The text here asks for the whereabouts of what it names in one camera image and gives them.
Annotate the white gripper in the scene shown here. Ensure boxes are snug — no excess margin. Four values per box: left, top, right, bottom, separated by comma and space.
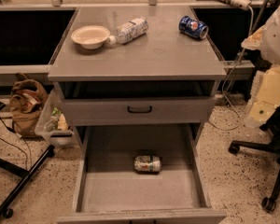
241, 26, 264, 50

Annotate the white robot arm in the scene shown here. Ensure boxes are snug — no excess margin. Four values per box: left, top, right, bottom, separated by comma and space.
241, 6, 280, 64

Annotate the blue pepsi can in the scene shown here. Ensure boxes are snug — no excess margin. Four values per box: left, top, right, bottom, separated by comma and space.
178, 16, 209, 40

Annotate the grey drawer cabinet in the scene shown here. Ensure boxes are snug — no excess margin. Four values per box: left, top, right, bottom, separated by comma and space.
47, 5, 228, 224

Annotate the closed grey top drawer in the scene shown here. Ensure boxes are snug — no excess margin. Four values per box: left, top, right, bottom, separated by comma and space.
61, 97, 216, 126

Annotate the open grey middle drawer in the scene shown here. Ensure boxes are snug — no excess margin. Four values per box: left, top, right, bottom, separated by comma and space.
57, 124, 226, 224

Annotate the black office chair right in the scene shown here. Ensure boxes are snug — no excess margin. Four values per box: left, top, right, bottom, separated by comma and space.
228, 95, 280, 214

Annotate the clear plastic water bottle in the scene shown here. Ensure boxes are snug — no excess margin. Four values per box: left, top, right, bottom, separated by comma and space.
107, 17, 148, 45

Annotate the white paper bowl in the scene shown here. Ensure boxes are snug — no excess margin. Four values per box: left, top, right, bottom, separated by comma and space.
71, 25, 110, 49

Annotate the brown fabric bag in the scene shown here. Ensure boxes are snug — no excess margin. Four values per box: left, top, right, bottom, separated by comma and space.
9, 73, 49, 138

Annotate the black chair base left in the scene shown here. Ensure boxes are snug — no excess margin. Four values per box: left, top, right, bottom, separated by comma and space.
0, 102, 55, 218

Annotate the white cable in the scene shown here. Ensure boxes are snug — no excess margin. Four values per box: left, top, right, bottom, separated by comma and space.
206, 5, 256, 133

